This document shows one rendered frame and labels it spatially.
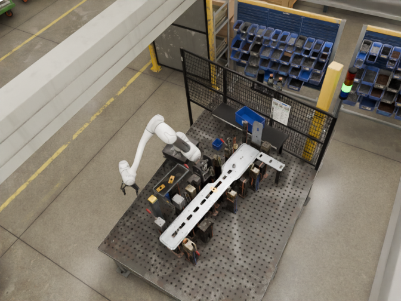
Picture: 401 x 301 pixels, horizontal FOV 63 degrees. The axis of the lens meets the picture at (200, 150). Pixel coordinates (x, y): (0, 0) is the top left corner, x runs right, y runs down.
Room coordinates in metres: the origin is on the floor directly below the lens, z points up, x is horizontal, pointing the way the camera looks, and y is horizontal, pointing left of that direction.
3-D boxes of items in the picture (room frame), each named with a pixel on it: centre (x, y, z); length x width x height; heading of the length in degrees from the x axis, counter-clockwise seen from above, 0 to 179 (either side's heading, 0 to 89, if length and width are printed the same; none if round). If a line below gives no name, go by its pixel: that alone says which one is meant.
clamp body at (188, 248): (1.13, 0.19, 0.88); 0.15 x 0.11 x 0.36; 46
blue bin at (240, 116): (2.45, -0.58, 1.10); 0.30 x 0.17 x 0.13; 36
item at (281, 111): (2.34, -0.87, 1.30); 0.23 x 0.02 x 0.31; 46
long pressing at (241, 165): (1.66, -0.08, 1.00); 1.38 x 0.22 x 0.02; 136
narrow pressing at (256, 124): (2.19, -0.60, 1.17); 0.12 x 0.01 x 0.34; 46
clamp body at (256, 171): (1.83, -0.52, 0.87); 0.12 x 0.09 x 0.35; 46
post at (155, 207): (1.56, 0.49, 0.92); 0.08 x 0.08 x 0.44; 46
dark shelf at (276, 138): (2.46, -0.57, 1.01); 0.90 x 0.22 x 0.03; 46
